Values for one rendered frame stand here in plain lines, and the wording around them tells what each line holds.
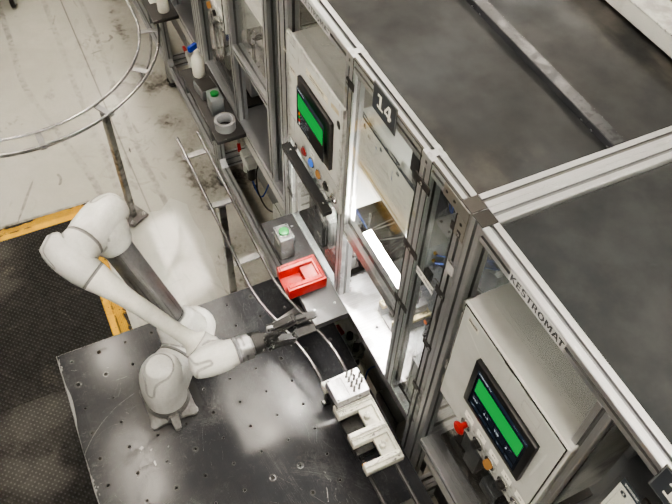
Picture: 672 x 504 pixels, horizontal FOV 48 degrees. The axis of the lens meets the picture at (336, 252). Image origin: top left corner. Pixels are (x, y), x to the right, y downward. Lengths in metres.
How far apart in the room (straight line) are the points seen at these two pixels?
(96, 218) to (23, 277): 1.86
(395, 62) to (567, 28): 0.52
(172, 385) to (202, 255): 1.55
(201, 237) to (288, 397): 1.57
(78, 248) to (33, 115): 2.81
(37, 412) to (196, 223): 1.32
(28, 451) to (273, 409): 1.32
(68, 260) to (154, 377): 0.55
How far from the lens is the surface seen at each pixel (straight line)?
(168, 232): 4.28
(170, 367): 2.70
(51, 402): 3.83
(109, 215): 2.48
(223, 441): 2.85
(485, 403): 1.91
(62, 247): 2.42
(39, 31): 5.84
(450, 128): 1.89
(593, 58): 2.21
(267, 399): 2.90
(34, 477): 3.70
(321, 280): 2.84
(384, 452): 2.62
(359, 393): 2.64
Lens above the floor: 3.28
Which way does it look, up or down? 53 degrees down
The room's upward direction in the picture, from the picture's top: 3 degrees clockwise
